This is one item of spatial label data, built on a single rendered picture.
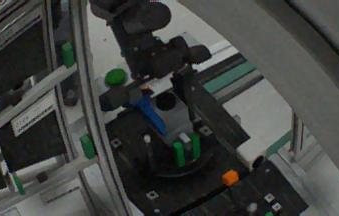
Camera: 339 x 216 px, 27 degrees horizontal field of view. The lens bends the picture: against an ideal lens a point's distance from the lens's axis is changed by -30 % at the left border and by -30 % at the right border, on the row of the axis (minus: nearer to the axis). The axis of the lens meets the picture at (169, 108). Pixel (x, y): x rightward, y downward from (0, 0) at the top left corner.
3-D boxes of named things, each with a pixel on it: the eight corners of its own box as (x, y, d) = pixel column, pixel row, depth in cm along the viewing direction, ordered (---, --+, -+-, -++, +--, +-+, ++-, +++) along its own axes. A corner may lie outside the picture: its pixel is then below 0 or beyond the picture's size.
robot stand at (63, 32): (45, 59, 193) (40, 6, 178) (94, 57, 189) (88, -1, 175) (29, 102, 183) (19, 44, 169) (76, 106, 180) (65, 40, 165)
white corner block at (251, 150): (235, 162, 154) (235, 147, 151) (255, 148, 155) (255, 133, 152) (248, 175, 151) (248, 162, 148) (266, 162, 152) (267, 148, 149)
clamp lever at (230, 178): (229, 206, 140) (221, 175, 137) (239, 200, 141) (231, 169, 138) (239, 211, 137) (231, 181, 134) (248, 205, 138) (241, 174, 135)
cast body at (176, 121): (147, 125, 152) (141, 93, 147) (171, 112, 153) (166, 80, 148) (177, 156, 147) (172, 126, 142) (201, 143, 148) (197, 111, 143)
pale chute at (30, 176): (16, 177, 150) (9, 158, 150) (59, 163, 153) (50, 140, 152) (16, 187, 122) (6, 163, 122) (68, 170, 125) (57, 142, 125)
